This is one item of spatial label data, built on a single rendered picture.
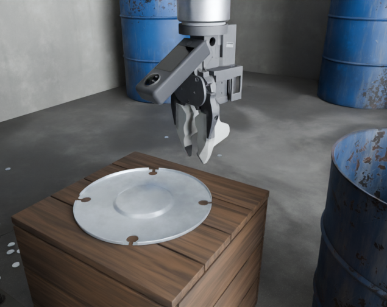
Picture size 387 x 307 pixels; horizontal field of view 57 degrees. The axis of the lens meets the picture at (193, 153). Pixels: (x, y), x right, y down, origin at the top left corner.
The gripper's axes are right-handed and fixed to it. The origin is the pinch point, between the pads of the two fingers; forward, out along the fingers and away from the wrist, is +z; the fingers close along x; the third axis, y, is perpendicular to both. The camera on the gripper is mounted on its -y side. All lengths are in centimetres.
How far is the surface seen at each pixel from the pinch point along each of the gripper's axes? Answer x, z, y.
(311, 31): 138, 13, 257
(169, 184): 18.1, 16.9, 8.2
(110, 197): 21.8, 16.7, -4.9
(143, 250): 3.1, 16.9, -9.0
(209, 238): -2.2, 17.0, 1.8
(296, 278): 0, 52, 39
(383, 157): -13, 12, 48
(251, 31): 193, 17, 242
